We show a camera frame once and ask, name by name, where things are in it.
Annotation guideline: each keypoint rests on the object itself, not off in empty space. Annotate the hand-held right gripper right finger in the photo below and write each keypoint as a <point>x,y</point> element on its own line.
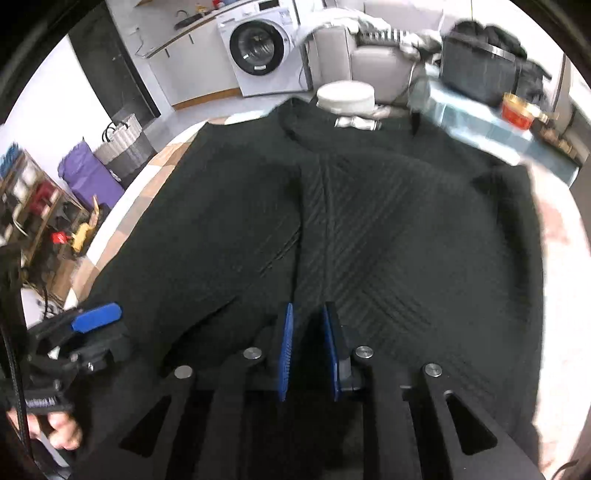
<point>331,355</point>

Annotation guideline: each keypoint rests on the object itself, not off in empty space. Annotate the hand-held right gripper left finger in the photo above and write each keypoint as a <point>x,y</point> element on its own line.
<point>285,355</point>

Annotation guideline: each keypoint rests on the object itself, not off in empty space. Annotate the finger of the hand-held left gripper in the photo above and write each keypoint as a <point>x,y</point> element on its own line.
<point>97,316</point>
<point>108,348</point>

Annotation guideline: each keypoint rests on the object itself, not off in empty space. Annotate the black knit sweater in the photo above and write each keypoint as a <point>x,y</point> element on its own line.
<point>392,230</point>

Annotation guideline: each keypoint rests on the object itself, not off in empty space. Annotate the person's left hand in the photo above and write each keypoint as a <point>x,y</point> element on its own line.
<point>62,429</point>

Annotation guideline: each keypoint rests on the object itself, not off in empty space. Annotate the yellow snack packet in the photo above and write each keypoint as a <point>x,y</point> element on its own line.
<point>82,235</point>

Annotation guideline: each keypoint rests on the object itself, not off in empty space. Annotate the wooden storage shelf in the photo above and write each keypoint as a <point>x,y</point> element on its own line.
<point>32,203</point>

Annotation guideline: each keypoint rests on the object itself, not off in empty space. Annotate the purple bag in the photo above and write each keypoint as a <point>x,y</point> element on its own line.
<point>87,175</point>

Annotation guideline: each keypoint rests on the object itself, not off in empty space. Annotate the woven laundry basket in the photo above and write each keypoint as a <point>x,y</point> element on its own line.
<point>122,143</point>

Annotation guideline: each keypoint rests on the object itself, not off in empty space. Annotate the small white bottle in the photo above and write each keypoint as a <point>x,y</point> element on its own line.
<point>358,123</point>

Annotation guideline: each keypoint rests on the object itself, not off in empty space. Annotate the white round container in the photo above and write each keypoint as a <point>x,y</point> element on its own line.
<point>346,94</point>

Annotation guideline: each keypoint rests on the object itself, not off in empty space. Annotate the white counter cabinet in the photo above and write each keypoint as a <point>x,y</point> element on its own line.
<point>198,69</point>

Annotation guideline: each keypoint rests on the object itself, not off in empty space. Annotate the grey sofa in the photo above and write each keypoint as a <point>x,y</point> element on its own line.
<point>374,69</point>

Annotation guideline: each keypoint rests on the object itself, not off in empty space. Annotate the red bowl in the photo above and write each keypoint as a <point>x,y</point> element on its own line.
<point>517,113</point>

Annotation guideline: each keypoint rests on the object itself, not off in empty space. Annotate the white washing machine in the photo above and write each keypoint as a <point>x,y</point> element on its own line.
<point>258,46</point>

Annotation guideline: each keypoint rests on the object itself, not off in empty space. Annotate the black case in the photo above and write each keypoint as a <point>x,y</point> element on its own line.
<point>478,74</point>

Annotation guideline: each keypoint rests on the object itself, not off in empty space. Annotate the houndstooth pillow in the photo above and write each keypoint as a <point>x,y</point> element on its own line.
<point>383,34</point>

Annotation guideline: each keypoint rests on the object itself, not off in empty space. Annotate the grey garment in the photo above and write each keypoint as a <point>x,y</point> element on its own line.
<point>422,41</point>

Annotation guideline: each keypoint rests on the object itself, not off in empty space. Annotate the light grey cloth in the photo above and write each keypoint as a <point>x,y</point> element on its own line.
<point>332,23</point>

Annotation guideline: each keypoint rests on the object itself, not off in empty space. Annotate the black storage bin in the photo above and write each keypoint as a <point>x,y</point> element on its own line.
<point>531,69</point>

